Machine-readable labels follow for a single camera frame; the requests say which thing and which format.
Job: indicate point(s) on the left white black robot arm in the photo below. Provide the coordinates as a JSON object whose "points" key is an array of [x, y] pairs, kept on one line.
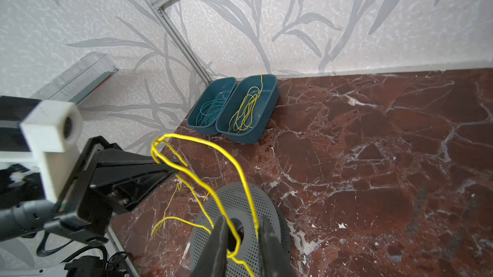
{"points": [[24, 208]]}

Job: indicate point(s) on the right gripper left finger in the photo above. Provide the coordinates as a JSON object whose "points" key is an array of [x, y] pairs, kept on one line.
{"points": [[213, 259]]}

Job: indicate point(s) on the clear acrylic wall shelf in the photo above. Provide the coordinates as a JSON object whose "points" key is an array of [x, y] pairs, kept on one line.
{"points": [[80, 80]]}

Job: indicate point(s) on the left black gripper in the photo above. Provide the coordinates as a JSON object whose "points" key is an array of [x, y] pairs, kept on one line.
{"points": [[104, 181]]}

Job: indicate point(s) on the teal plastic bin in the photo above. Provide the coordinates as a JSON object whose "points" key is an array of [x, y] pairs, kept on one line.
{"points": [[248, 110], [204, 114]]}

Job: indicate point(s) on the grey perforated cable spool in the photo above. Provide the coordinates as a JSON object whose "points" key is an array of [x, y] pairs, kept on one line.
{"points": [[236, 205]]}

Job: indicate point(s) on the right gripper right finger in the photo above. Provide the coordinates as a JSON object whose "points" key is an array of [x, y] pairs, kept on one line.
{"points": [[272, 258]]}

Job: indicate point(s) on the right teal plastic bin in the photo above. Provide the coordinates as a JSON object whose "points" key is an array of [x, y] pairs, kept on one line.
{"points": [[248, 110]]}

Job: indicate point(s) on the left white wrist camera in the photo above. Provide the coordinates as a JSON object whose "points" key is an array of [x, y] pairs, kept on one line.
{"points": [[42, 136]]}

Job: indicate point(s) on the left teal plastic bin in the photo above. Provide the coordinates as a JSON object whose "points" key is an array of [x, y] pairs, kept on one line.
{"points": [[204, 114]]}

